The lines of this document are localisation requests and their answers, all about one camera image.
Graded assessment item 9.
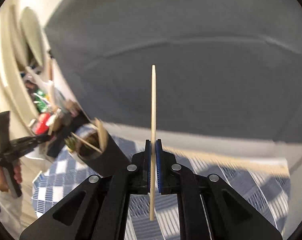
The cactus in white pot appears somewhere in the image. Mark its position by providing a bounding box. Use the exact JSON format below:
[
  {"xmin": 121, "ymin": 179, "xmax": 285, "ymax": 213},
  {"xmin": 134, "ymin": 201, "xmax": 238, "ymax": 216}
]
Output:
[{"xmin": 65, "ymin": 136, "xmax": 84, "ymax": 164}]

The long diagonal wooden chopstick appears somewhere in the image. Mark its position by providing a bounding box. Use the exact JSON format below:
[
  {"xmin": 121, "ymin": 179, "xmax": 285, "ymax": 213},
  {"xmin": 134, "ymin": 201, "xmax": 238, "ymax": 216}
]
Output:
[{"xmin": 71, "ymin": 132, "xmax": 102, "ymax": 154}]

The person's left hand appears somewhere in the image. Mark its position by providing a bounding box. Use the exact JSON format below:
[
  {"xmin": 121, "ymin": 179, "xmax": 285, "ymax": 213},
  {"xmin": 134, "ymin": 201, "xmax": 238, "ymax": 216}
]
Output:
[{"xmin": 0, "ymin": 142, "xmax": 23, "ymax": 193}]

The green snack bag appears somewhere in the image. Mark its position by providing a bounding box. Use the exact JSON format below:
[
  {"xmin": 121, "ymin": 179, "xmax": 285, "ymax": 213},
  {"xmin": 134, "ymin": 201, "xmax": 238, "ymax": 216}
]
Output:
[{"xmin": 31, "ymin": 89, "xmax": 48, "ymax": 113}]

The wooden chopstick long crossing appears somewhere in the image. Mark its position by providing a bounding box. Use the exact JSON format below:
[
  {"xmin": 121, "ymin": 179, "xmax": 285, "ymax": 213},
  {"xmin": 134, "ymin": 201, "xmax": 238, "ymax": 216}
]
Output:
[{"xmin": 149, "ymin": 64, "xmax": 156, "ymax": 221}]

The black cylindrical utensil holder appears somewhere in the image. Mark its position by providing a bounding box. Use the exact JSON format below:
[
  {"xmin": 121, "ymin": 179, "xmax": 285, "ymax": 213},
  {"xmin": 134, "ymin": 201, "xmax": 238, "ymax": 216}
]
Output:
[{"xmin": 76, "ymin": 131, "xmax": 131, "ymax": 177}]

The black side table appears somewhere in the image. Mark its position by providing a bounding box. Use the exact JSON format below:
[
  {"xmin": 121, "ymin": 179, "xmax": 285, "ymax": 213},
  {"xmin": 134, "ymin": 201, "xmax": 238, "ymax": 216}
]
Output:
[{"xmin": 47, "ymin": 112, "xmax": 89, "ymax": 158}]

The blue patterned tablecloth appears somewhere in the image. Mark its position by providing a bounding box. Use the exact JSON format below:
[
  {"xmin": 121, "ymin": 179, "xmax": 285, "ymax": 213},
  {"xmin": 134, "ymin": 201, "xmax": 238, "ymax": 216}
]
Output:
[{"xmin": 21, "ymin": 125, "xmax": 290, "ymax": 239}]

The blue fabric sofa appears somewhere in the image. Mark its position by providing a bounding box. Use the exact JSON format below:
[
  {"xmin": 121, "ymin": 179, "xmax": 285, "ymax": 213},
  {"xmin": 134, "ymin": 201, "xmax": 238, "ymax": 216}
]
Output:
[{"xmin": 43, "ymin": 0, "xmax": 302, "ymax": 143}]

